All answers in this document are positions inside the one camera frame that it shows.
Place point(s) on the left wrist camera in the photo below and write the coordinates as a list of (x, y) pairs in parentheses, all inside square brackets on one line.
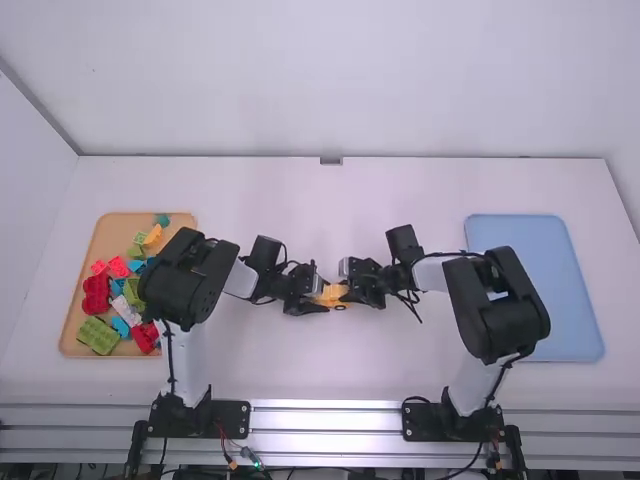
[(316, 285)]

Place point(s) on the teal toy brick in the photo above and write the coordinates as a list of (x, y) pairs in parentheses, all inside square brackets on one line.
[(162, 220)]

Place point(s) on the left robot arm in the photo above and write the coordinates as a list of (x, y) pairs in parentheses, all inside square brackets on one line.
[(180, 280)]

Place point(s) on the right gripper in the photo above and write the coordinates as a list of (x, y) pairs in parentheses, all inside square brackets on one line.
[(367, 280)]

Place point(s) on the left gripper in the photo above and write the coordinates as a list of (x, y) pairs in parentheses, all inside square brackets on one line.
[(300, 282)]

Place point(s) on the tan tray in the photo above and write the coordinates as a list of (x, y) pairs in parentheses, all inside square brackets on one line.
[(107, 235)]

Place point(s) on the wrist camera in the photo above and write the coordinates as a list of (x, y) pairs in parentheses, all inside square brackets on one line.
[(316, 285), (344, 267)]

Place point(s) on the red toy brick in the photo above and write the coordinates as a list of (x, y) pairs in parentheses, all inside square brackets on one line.
[(99, 268), (145, 337), (119, 266), (96, 295)]

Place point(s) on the blue mat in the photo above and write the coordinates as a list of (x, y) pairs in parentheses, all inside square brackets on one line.
[(565, 280)]

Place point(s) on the yellow toy brick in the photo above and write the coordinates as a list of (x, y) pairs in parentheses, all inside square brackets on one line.
[(155, 236)]

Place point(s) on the white toy brick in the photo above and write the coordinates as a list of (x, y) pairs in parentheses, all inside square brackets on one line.
[(125, 309)]

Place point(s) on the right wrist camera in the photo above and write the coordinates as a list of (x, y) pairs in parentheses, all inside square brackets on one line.
[(344, 267)]

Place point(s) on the light blue toy brick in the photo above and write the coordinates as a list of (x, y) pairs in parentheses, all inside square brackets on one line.
[(136, 266), (118, 287), (121, 327)]

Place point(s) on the green toy brick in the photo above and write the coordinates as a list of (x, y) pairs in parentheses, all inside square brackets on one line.
[(135, 251), (139, 238), (97, 336), (132, 291)]

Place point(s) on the yellow toy car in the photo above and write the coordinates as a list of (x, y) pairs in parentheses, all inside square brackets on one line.
[(331, 294)]

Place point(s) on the silver rails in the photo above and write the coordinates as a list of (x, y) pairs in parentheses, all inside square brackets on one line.
[(325, 425)]

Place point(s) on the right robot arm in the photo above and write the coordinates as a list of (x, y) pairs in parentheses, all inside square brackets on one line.
[(500, 305)]

